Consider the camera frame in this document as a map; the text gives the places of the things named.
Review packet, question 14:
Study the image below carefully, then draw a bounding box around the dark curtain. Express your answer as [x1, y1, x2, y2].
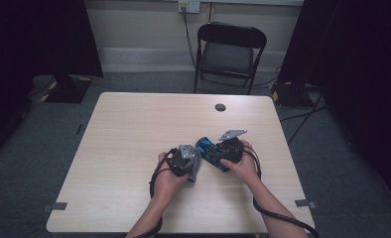
[277, 0, 391, 209]
[0, 0, 104, 167]

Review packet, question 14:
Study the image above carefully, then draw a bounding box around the black stand base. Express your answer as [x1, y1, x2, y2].
[44, 73, 93, 104]

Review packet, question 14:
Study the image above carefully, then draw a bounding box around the black floor box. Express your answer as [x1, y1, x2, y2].
[270, 80, 315, 108]

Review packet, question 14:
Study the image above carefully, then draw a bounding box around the black socket cable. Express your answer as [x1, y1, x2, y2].
[182, 7, 197, 68]

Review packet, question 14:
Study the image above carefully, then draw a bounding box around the person's right hand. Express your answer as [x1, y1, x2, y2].
[220, 140, 261, 186]

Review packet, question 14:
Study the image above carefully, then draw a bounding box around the white wall socket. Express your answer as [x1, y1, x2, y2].
[178, 0, 201, 14]

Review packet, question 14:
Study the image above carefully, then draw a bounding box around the right hand-held gripper cable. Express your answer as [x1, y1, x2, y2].
[244, 145, 321, 238]

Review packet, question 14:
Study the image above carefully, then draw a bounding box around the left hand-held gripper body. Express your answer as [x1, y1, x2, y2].
[169, 144, 196, 178]

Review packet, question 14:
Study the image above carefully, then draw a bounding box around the black floor cable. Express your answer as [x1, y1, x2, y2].
[278, 103, 327, 123]
[287, 93, 325, 147]

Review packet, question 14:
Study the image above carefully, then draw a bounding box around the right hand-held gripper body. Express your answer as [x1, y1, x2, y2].
[217, 128, 248, 165]

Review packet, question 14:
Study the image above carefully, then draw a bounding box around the grey towel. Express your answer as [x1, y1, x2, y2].
[183, 147, 203, 183]

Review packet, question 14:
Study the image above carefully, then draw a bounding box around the person's left hand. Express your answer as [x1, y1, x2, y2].
[153, 151, 190, 203]

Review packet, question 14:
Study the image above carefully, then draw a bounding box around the blue toy car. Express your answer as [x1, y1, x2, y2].
[195, 136, 232, 173]

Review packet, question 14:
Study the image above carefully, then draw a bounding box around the grey tape strip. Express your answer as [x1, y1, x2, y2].
[295, 198, 317, 210]
[42, 201, 68, 213]

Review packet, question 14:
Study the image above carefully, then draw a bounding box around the black folding chair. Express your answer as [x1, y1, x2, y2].
[194, 21, 268, 96]

